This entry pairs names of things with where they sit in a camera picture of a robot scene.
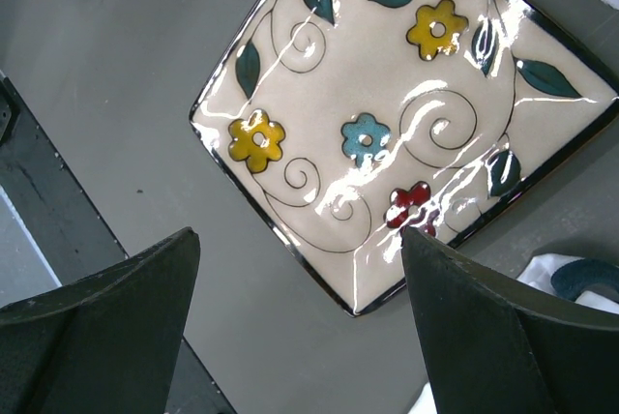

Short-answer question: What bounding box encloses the white printed t-shirt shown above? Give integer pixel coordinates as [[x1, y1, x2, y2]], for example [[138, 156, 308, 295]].
[[410, 252, 619, 414]]

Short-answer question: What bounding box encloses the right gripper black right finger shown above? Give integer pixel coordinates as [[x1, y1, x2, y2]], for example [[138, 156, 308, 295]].
[[400, 225, 619, 414]]

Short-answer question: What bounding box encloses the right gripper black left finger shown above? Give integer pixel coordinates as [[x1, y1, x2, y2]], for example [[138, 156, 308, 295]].
[[1, 228, 200, 413]]

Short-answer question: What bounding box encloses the square floral ceramic plate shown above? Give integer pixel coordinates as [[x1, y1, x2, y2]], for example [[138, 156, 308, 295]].
[[189, 0, 618, 316]]

